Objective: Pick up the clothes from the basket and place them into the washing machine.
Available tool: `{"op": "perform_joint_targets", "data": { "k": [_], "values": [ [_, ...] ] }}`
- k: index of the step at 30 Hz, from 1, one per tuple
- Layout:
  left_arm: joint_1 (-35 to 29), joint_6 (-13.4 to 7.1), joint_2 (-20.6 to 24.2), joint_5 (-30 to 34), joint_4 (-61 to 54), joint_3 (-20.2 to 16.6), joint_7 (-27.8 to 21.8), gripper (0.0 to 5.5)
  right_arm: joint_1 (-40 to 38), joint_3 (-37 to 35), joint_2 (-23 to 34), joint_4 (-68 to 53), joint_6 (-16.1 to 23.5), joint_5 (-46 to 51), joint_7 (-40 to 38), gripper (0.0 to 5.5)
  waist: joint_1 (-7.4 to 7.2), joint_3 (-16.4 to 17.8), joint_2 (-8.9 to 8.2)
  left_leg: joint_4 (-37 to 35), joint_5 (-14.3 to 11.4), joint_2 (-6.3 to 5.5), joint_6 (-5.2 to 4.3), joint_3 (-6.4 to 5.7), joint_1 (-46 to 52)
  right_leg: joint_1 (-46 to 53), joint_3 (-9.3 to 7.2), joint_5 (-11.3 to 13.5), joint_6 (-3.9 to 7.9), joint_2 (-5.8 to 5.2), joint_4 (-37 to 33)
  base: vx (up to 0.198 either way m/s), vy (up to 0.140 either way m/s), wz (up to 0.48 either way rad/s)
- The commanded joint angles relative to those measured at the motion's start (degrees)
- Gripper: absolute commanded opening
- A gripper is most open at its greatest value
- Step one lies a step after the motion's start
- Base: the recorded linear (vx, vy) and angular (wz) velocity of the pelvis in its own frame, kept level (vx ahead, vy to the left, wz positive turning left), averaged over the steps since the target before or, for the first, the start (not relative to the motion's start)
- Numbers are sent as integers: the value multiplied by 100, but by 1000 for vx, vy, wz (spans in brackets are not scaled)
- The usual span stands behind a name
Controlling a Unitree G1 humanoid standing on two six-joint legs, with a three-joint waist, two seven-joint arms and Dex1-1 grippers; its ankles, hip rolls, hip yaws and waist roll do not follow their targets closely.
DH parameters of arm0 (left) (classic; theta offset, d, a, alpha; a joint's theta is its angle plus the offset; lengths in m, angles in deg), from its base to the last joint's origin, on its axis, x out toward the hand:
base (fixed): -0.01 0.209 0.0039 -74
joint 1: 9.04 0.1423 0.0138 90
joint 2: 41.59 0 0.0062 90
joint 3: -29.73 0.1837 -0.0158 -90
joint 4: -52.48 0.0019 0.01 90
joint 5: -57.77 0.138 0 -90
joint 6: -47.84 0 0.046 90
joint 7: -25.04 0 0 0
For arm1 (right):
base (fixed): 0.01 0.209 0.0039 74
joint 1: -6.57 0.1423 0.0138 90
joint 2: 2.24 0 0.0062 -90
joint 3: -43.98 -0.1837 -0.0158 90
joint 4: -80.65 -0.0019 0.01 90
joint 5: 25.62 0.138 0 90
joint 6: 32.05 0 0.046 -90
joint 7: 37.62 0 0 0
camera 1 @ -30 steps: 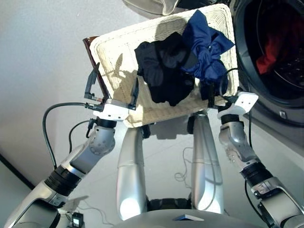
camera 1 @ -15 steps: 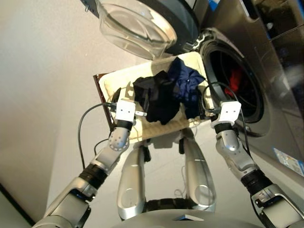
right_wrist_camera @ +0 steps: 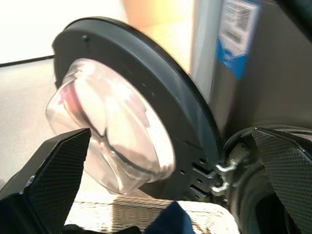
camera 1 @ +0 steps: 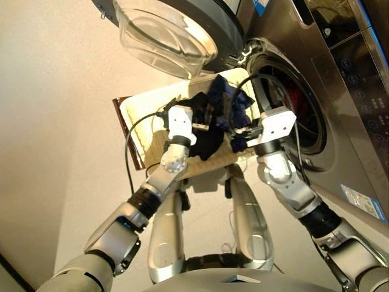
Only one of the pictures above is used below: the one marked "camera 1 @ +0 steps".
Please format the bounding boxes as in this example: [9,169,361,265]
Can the grey robot torso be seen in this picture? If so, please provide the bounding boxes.
[142,254,329,292]

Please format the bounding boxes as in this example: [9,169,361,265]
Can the thin floor cable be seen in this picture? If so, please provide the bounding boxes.
[221,209,241,253]

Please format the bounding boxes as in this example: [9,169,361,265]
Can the grey washing machine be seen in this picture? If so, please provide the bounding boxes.
[212,0,389,292]

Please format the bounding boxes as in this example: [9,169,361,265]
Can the black garment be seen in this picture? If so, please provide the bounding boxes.
[156,91,227,162]

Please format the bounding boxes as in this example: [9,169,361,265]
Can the dark brown cart panel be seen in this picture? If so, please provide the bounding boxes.
[112,96,146,172]

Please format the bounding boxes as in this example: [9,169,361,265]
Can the navy blue garment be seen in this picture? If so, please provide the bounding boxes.
[206,74,256,153]

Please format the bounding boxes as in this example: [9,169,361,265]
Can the round glass washing machine door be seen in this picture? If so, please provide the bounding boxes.
[91,0,246,80]

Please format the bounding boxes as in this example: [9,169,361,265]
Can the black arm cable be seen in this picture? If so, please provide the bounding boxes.
[226,74,308,183]
[123,111,167,195]

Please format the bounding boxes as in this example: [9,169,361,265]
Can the blue white energy label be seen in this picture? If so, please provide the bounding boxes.
[340,184,388,223]

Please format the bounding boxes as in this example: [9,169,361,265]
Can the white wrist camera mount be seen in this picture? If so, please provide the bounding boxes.
[167,105,198,146]
[247,106,298,148]

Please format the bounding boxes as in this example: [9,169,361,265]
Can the pale woven laundry basket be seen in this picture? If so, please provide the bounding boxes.
[120,67,262,180]

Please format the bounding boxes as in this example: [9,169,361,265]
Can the silver robot leg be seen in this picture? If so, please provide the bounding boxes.
[226,164,274,271]
[148,190,186,283]

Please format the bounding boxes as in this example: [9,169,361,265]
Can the small blue sticker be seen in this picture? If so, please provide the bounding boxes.
[252,0,271,16]

